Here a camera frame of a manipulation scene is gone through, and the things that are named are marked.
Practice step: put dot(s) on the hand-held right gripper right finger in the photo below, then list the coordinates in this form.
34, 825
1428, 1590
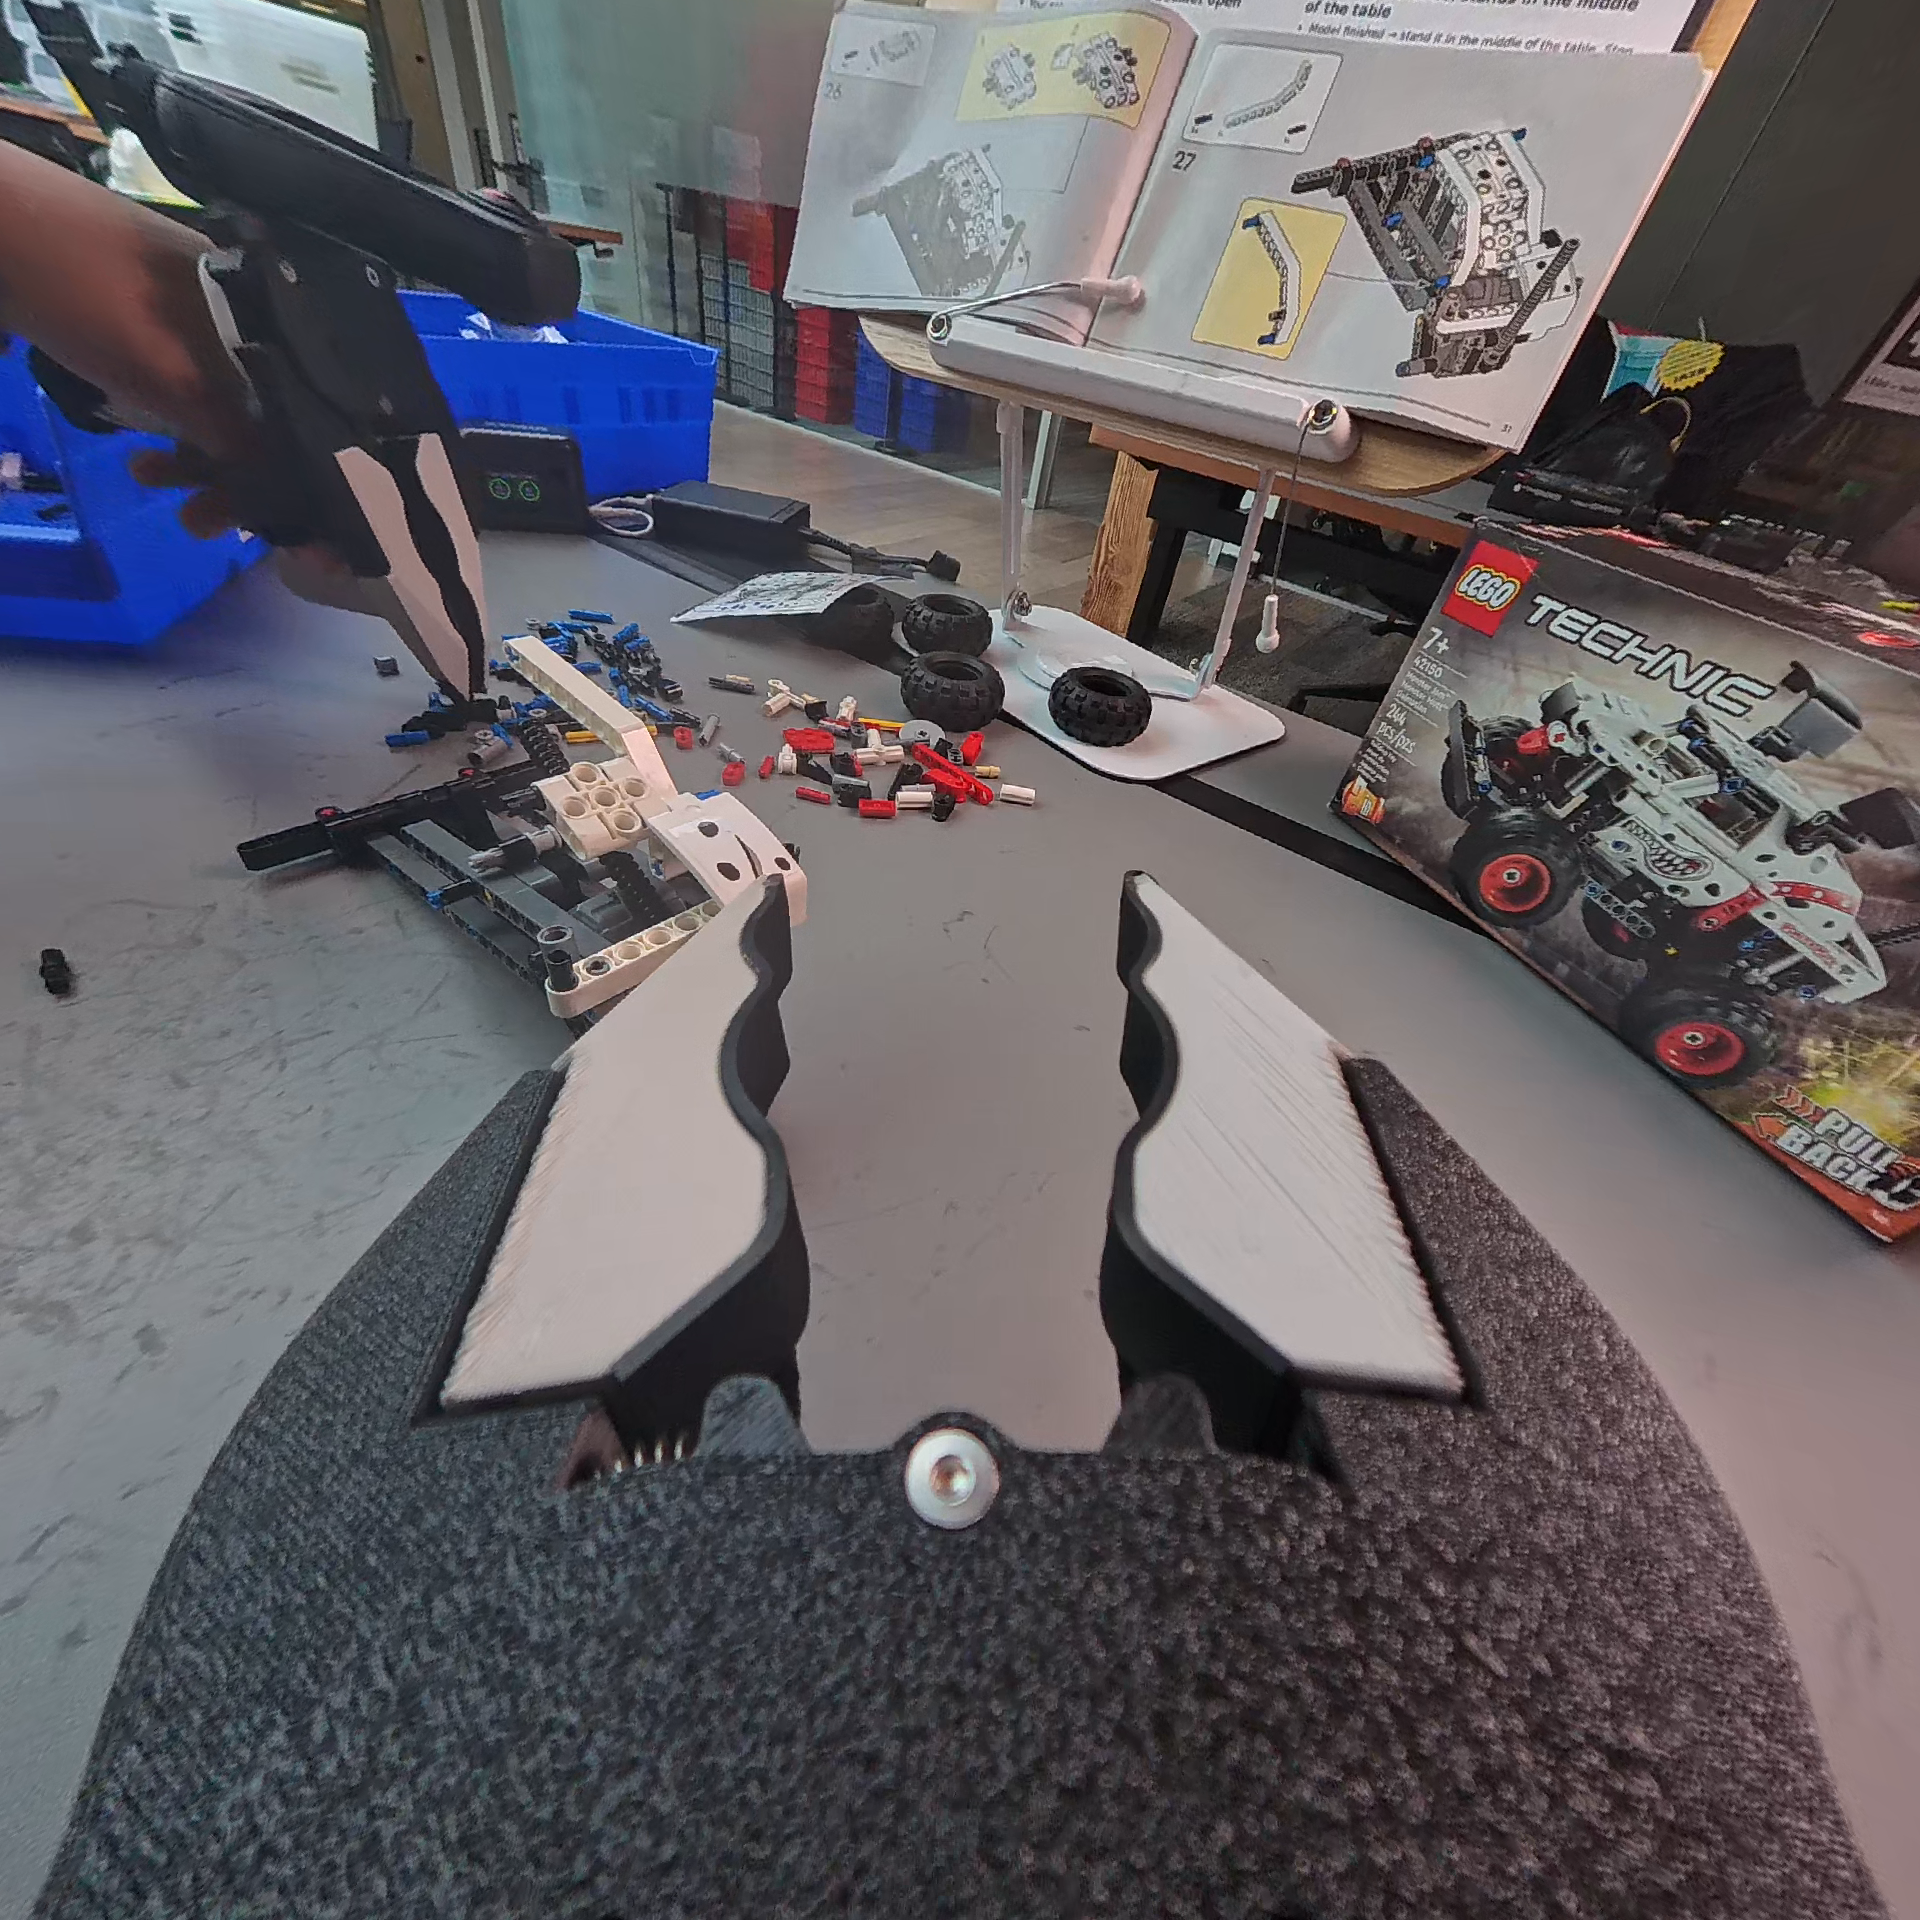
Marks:
1276, 1170

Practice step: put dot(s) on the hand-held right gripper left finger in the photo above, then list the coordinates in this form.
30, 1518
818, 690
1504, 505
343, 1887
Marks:
630, 1185

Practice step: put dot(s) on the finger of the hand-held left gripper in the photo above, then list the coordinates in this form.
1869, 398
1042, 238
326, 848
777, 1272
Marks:
368, 524
456, 541

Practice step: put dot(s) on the pile of blue black pins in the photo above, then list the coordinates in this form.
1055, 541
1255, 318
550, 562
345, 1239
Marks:
630, 652

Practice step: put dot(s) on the partly built toy truck chassis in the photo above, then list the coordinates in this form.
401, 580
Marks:
599, 802

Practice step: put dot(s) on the white task instruction sheet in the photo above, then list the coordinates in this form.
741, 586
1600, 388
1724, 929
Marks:
1500, 24

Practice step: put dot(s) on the black device with green lights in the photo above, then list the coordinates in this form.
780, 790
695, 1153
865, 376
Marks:
522, 484

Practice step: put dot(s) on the blue plastic bin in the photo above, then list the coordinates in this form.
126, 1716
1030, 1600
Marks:
89, 580
599, 390

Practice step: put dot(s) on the black power adapter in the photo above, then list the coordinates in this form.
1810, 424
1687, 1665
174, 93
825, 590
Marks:
727, 517

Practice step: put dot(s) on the printed sticker sheet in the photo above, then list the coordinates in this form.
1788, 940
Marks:
780, 596

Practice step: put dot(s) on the black rubber toy tyre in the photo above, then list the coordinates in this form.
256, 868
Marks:
1072, 721
930, 705
855, 628
967, 623

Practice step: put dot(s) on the rack of red blue bins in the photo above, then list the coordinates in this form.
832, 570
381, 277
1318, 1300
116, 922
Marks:
818, 346

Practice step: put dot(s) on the pile of red white pieces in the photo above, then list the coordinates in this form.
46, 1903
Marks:
944, 773

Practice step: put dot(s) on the open instruction booklet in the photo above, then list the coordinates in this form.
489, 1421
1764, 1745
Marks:
902, 149

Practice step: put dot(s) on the toy truck set box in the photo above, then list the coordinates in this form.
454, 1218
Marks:
1650, 781

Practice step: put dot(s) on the black connector pin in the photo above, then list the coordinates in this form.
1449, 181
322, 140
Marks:
58, 972

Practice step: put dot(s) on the wooden table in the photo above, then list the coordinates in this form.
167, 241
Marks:
1119, 557

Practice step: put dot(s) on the white book stand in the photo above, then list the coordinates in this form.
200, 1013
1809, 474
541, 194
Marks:
1142, 394

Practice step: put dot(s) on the black tote bag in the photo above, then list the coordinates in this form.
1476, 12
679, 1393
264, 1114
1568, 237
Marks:
1621, 450

